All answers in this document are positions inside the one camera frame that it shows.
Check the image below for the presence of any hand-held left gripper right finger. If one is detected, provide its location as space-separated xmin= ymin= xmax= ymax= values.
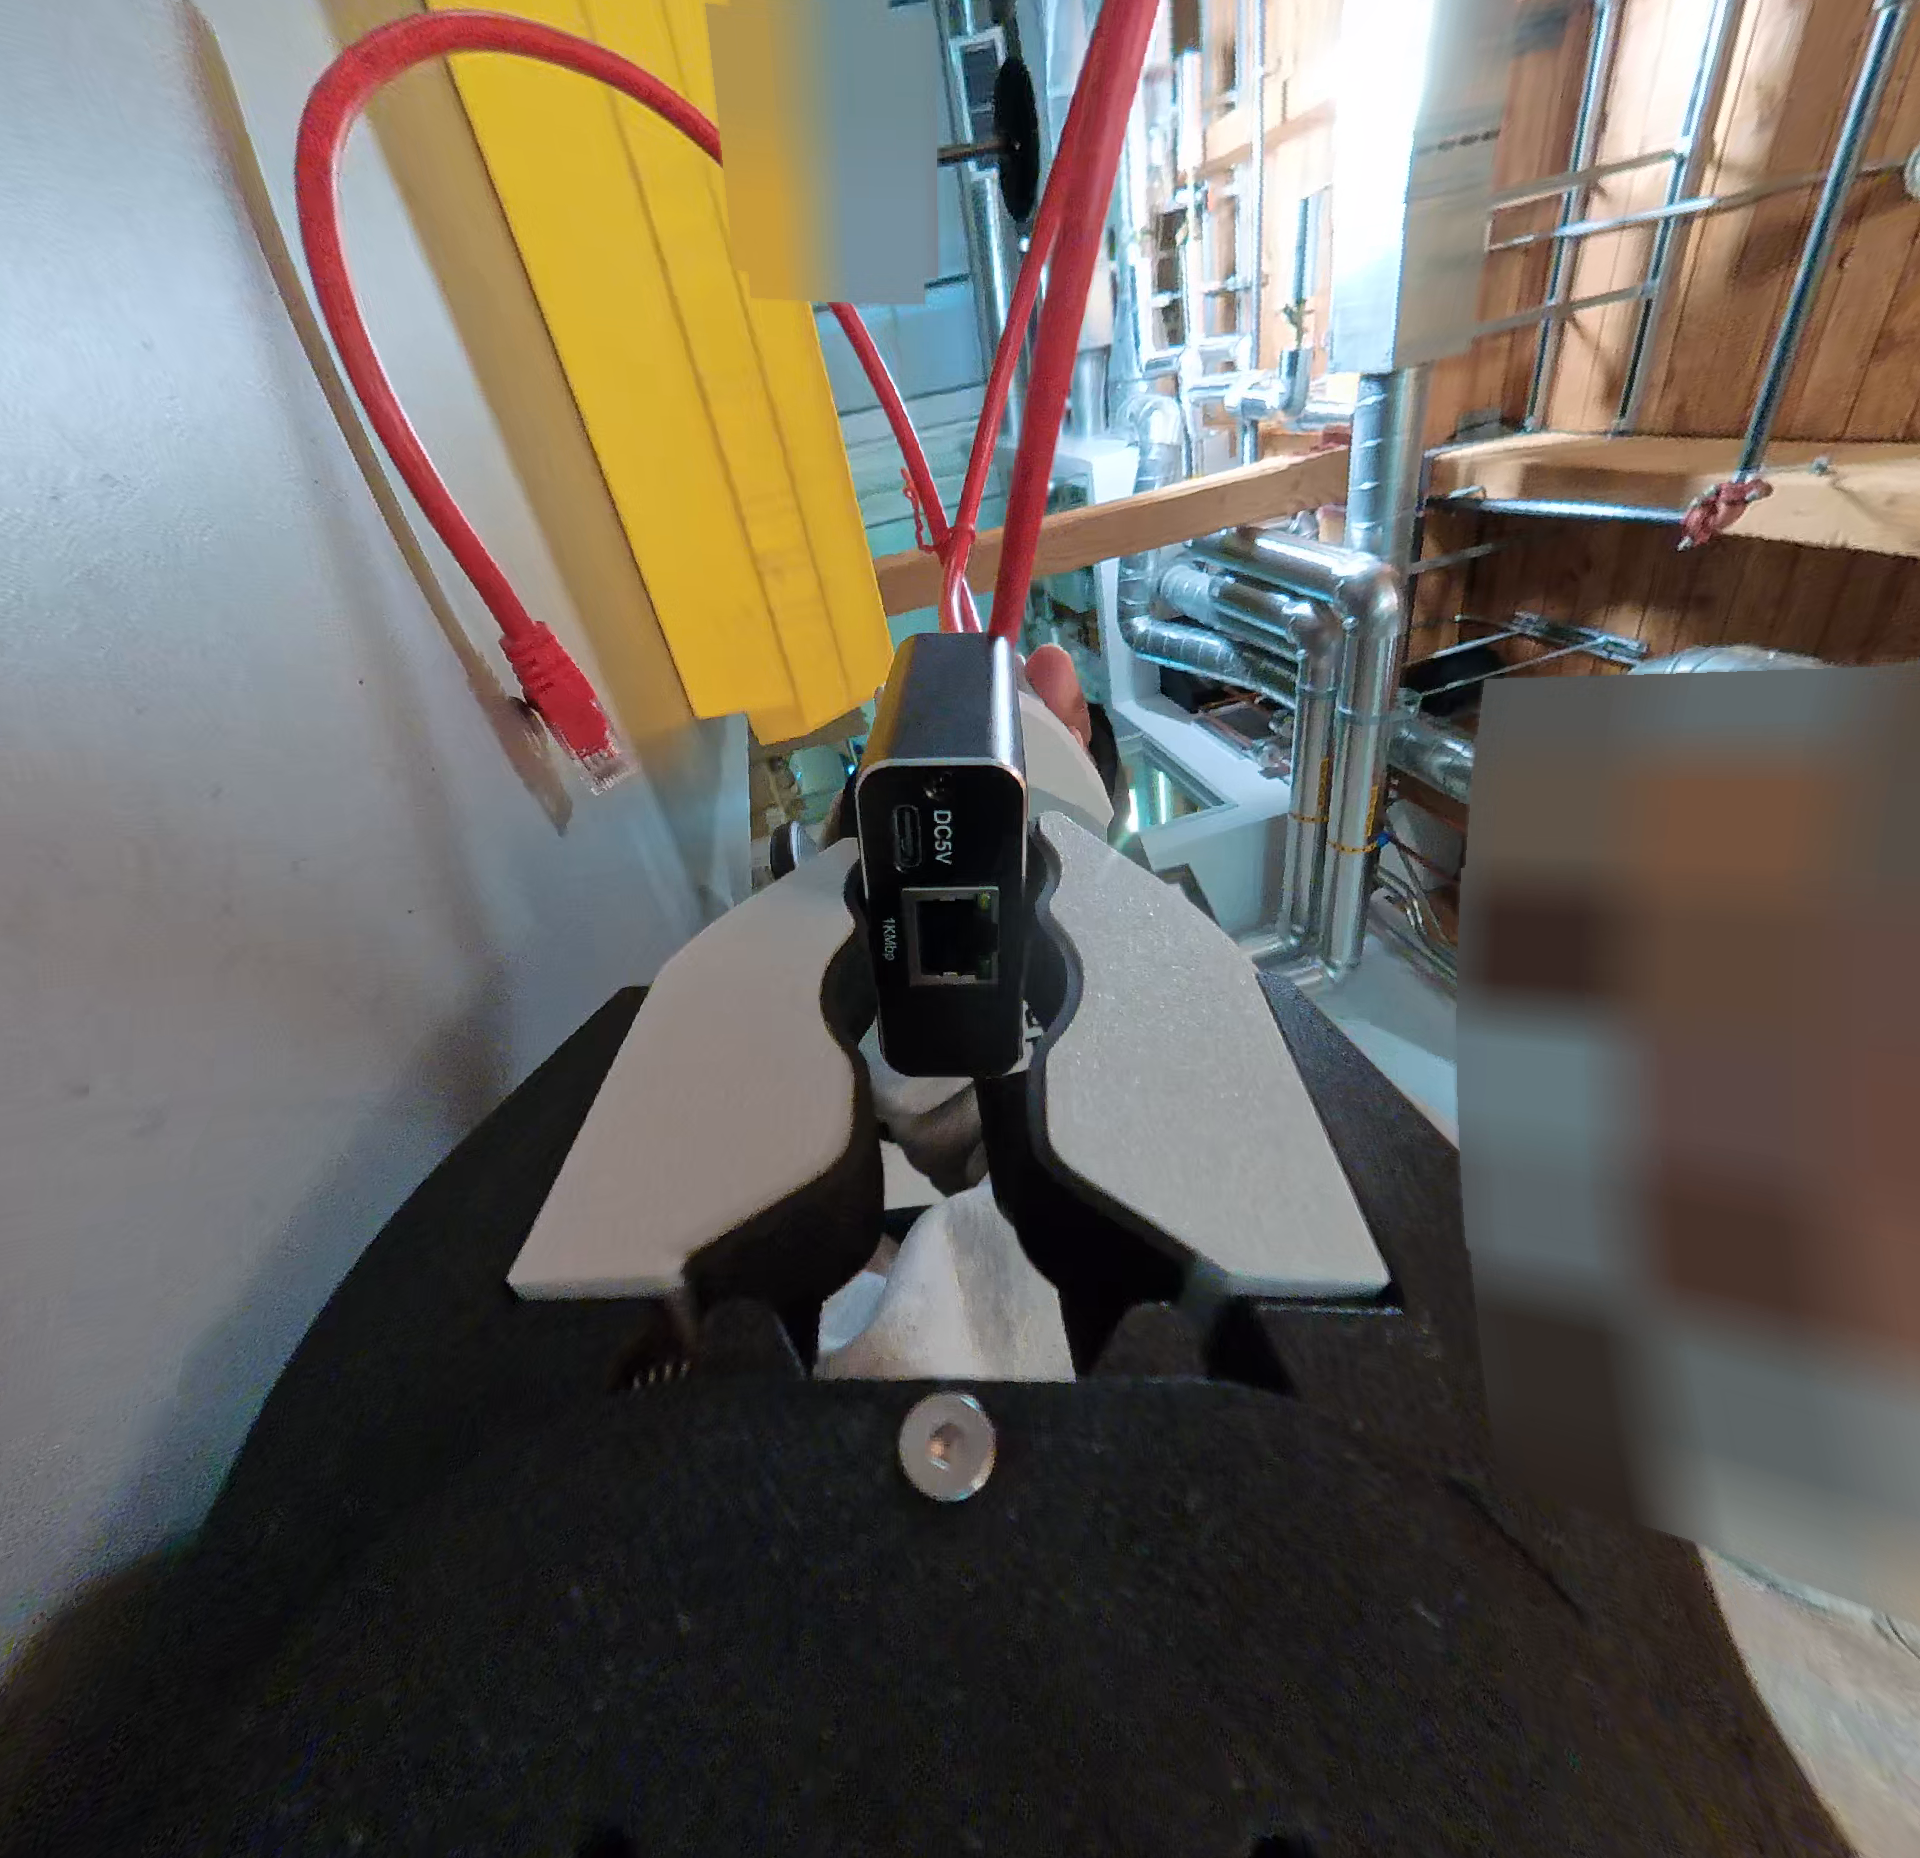
xmin=991 ymin=812 xmax=1391 ymax=1338

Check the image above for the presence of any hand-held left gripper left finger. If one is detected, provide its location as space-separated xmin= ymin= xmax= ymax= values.
xmin=507 ymin=834 xmax=904 ymax=1330

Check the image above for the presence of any black ethernet adapter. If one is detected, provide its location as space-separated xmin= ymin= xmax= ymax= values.
xmin=851 ymin=631 xmax=1040 ymax=1077

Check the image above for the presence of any red ethernet cable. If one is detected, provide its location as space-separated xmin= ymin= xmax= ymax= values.
xmin=295 ymin=0 xmax=1183 ymax=799

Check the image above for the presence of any person's right hand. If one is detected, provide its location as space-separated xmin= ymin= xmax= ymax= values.
xmin=1025 ymin=640 xmax=1095 ymax=756

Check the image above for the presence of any silver insulated pipe bundle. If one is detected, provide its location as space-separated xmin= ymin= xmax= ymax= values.
xmin=1116 ymin=365 xmax=1479 ymax=997

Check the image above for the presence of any slanted wooden beam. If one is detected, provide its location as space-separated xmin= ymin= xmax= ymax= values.
xmin=874 ymin=444 xmax=1355 ymax=618

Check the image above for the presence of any yellow box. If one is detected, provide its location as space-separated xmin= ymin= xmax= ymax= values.
xmin=322 ymin=0 xmax=889 ymax=753

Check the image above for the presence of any black round disc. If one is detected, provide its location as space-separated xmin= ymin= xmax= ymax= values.
xmin=942 ymin=56 xmax=1047 ymax=229

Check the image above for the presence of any wooden ceiling beam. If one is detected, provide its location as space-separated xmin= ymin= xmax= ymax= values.
xmin=1422 ymin=429 xmax=1920 ymax=558

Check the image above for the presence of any red pipe clamp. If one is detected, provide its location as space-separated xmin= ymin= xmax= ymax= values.
xmin=1676 ymin=475 xmax=1777 ymax=551

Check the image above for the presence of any grey sprinkler pipe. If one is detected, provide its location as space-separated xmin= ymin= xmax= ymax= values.
xmin=1726 ymin=0 xmax=1920 ymax=487

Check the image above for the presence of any ribbed silver ventilation duct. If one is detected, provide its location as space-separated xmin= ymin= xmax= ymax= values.
xmin=926 ymin=0 xmax=1085 ymax=437

